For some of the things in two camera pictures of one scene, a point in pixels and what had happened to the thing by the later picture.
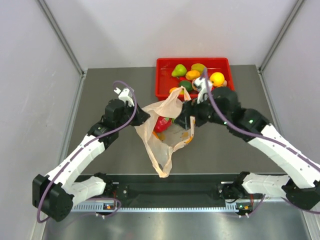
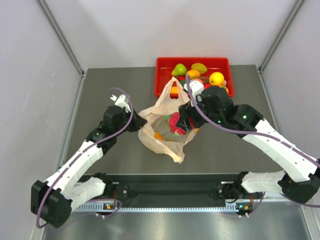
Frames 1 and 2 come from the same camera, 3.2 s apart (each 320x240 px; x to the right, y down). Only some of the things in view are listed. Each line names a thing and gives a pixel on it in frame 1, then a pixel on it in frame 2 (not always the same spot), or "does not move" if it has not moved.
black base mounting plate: (167, 188) does not move
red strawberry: (162, 123) → (172, 119)
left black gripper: (141, 116) → (138, 122)
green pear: (179, 70) does not move
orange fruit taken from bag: (192, 74) does not move
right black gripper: (190, 108) does not move
